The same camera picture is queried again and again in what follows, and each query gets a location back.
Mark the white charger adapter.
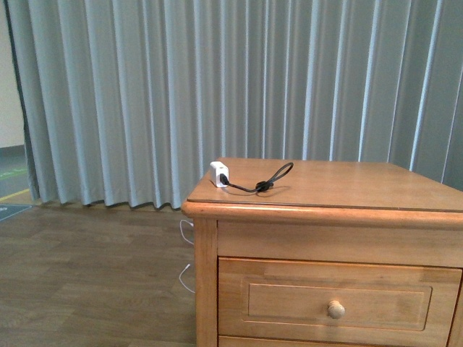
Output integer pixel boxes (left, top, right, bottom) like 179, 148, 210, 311
210, 161, 229, 188

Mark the black charger cable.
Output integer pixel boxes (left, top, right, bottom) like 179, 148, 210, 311
218, 161, 294, 194

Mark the wooden top drawer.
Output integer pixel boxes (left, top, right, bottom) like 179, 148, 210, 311
218, 257, 462, 346

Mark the grey pleated curtain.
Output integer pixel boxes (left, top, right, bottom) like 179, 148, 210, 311
4, 1, 462, 207

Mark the wooden nightstand cabinet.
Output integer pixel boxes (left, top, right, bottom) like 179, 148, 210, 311
182, 158, 462, 346

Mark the grey floor sign mat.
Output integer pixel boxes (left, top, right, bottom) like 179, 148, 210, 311
0, 204, 32, 221

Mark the white floor cable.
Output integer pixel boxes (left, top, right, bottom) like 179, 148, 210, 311
178, 218, 196, 294

